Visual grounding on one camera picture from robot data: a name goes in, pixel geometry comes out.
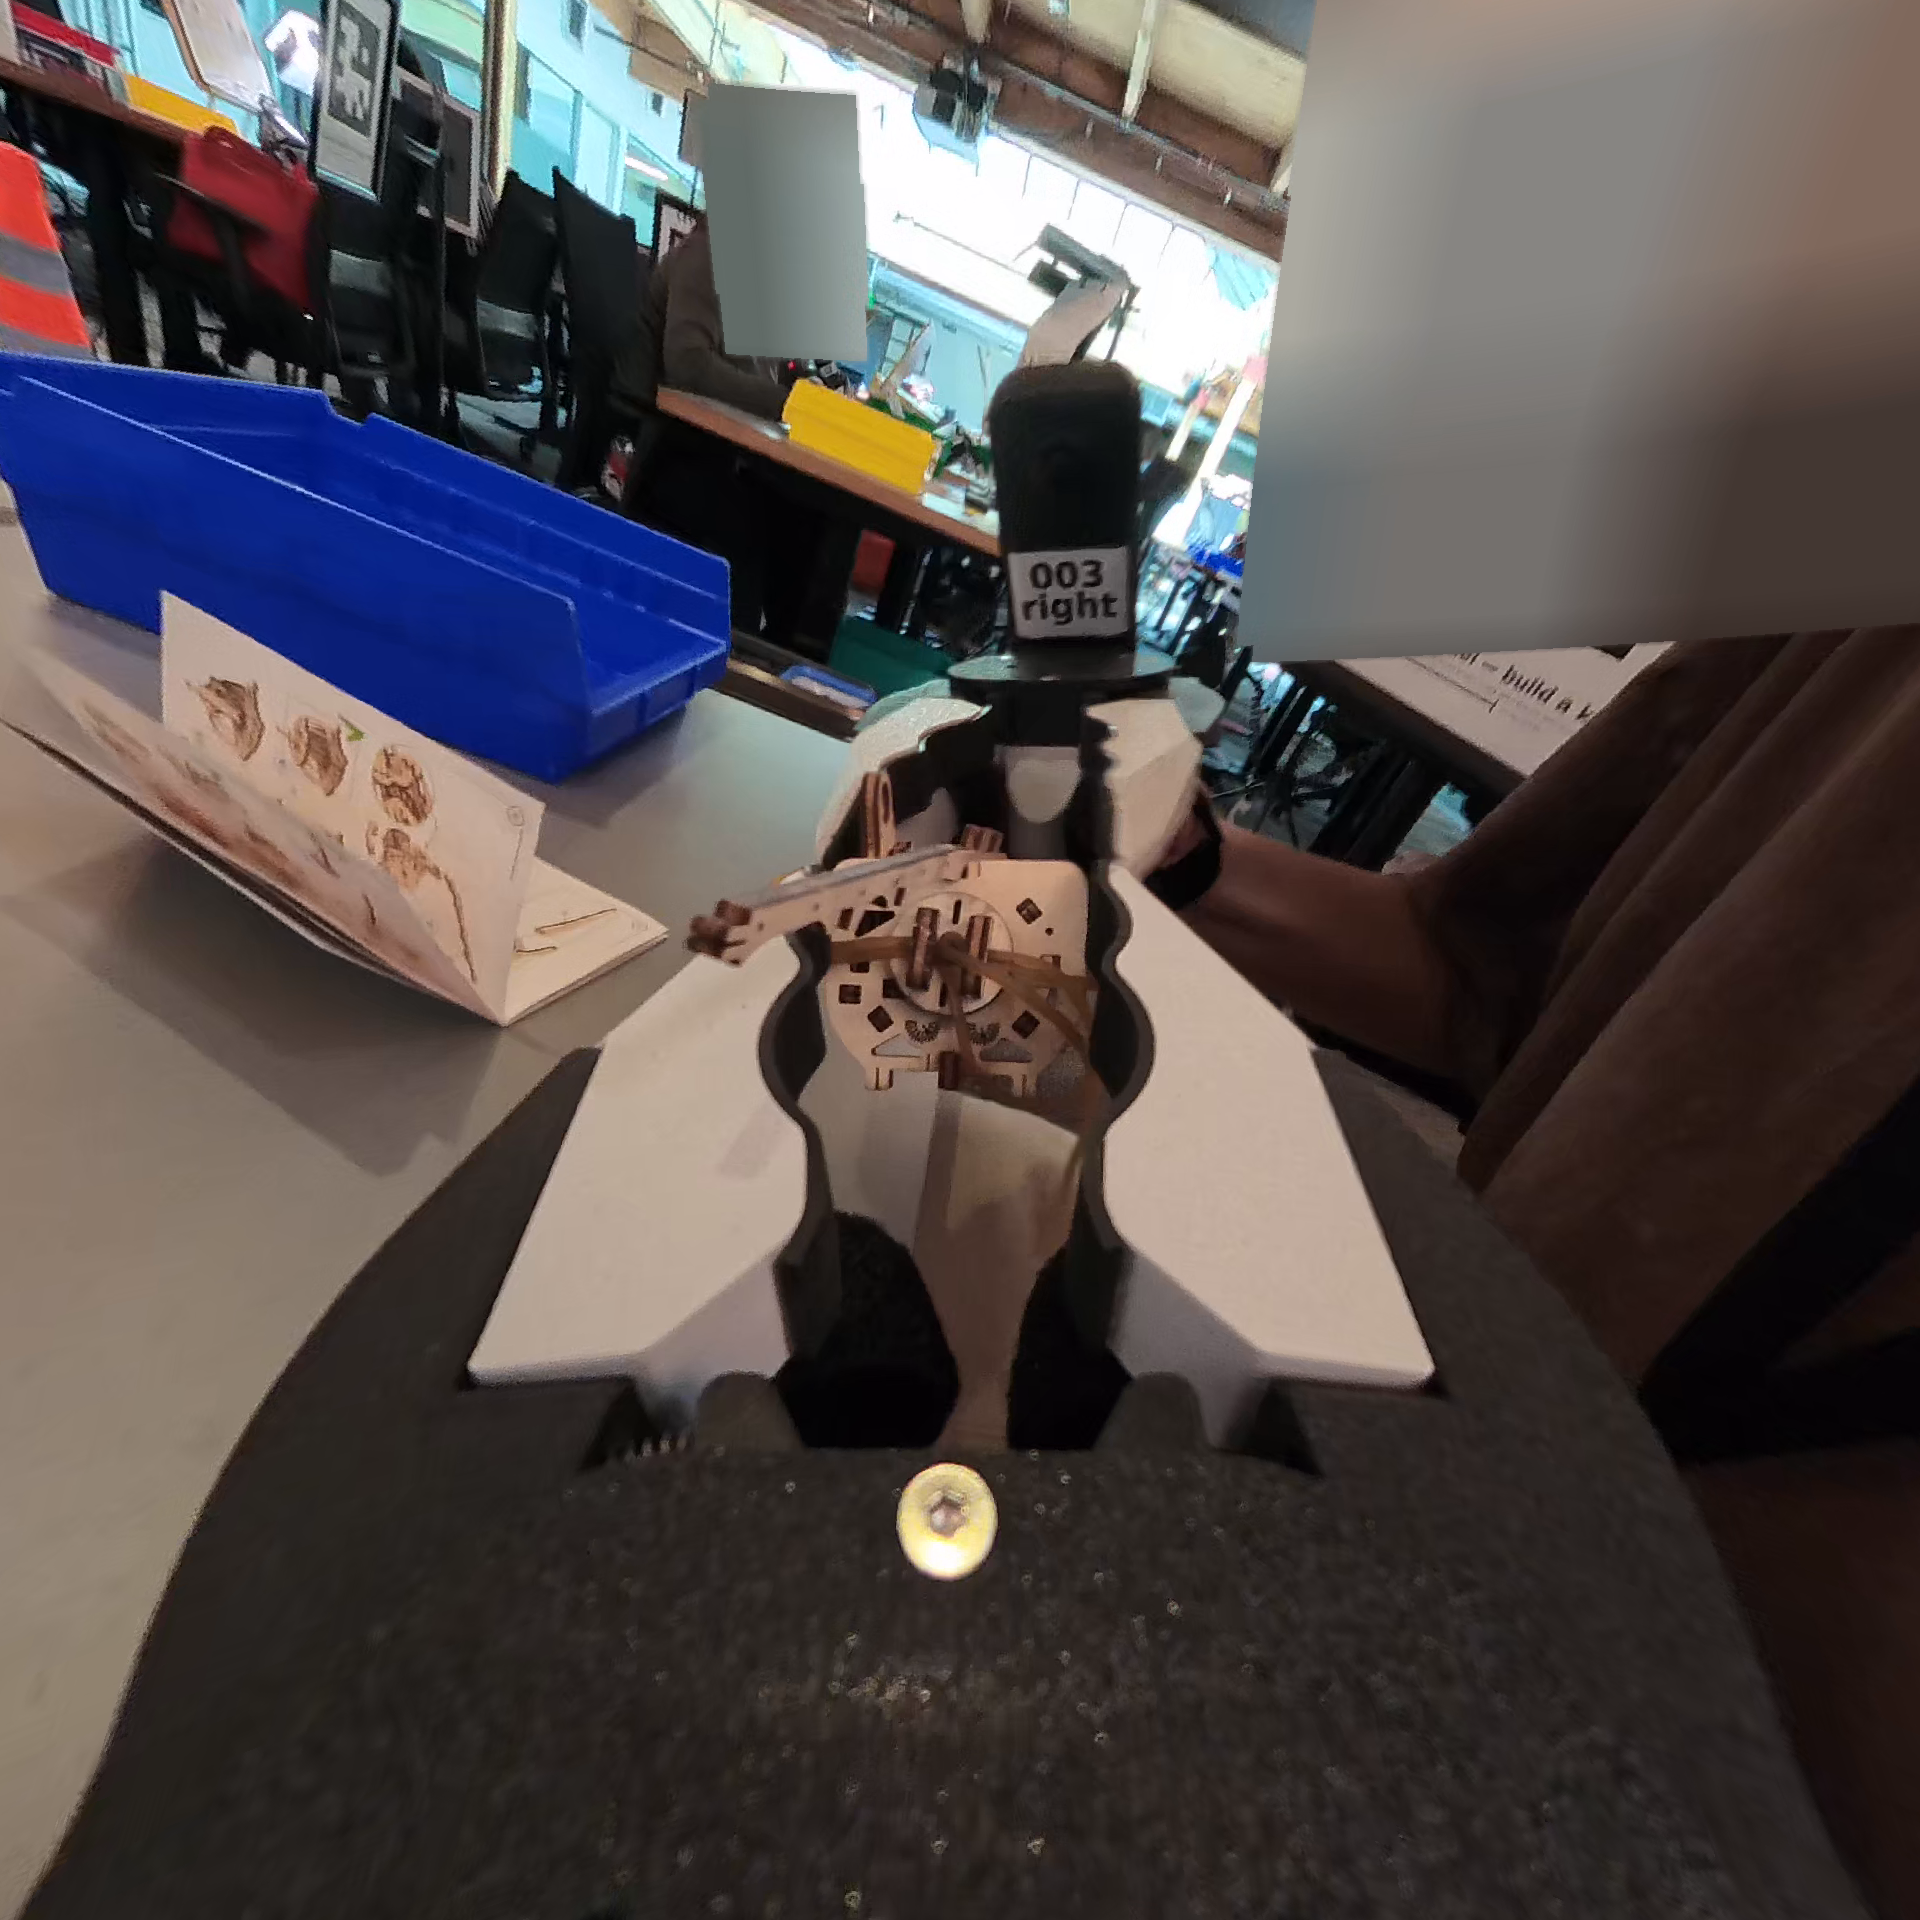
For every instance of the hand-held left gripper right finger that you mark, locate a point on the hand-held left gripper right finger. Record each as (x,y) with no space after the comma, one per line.
(1244,1201)

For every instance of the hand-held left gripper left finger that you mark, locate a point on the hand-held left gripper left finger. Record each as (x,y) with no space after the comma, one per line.
(644,1201)

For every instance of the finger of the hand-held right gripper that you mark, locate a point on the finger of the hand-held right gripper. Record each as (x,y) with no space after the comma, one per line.
(1153,764)
(922,742)

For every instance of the wooden model assembly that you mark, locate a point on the wooden model assembly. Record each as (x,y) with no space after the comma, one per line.
(1034,915)

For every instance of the wooden strip part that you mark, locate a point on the wooden strip part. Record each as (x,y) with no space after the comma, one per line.
(795,902)

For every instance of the person's right forearm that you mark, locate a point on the person's right forearm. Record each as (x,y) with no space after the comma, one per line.
(1321,931)

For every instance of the green plastic crate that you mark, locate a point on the green plastic crate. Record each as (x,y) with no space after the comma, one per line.
(885,652)

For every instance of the yellow plastic bin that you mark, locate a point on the yellow plastic bin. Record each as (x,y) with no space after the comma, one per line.
(855,429)

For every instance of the wooden background table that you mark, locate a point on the wooden background table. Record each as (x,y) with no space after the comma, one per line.
(841,481)

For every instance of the black framed marker sign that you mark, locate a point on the black framed marker sign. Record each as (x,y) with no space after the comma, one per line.
(1500,698)
(356,90)

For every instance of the black chair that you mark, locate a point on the black chair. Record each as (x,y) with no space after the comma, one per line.
(518,284)
(601,300)

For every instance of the person's brown clothing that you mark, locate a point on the person's brown clothing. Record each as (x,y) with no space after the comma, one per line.
(1695,931)

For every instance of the folded instruction booklet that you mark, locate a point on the folded instruction booklet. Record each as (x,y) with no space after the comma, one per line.
(300,751)

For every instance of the blue plastic bin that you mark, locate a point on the blue plastic bin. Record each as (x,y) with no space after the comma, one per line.
(374,511)

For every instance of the red chair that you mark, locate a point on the red chair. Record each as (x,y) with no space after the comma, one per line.
(240,211)

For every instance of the orange traffic cone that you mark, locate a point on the orange traffic cone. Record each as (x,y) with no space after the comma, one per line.
(39,271)

